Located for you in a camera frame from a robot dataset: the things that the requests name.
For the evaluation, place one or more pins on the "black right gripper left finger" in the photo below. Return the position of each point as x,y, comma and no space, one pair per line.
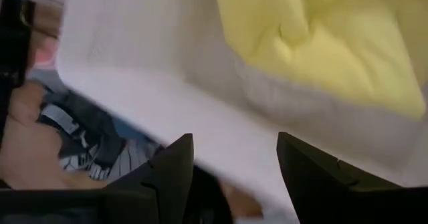
133,204

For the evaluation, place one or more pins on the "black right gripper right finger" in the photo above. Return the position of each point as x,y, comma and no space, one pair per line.
334,197

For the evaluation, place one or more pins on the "pink sock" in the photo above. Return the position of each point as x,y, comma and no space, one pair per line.
48,55

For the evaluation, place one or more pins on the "grey knit sock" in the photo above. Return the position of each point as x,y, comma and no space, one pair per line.
47,80

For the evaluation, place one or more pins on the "blue sock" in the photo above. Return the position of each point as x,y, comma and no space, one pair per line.
128,130

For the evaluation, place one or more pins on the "plain black cloth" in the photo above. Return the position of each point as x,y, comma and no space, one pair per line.
210,197

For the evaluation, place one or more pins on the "black Puma underwear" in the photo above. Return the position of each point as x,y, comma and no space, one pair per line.
83,127

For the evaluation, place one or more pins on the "yellow cloth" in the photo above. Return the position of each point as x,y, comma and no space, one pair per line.
317,33

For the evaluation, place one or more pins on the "large white perforated laundry basket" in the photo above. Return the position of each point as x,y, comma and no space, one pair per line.
150,93

